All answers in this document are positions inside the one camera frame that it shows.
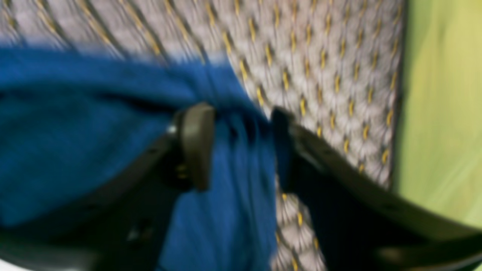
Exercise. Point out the fan-patterned tablecloth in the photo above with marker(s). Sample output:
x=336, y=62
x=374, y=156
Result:
x=333, y=63

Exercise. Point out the blue long-sleeve T-shirt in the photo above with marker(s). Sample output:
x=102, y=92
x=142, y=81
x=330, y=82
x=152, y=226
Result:
x=71, y=122

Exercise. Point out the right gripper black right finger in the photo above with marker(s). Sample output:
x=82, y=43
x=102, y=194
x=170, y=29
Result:
x=359, y=225

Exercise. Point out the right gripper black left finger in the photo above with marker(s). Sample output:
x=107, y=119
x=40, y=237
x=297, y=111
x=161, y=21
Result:
x=121, y=226

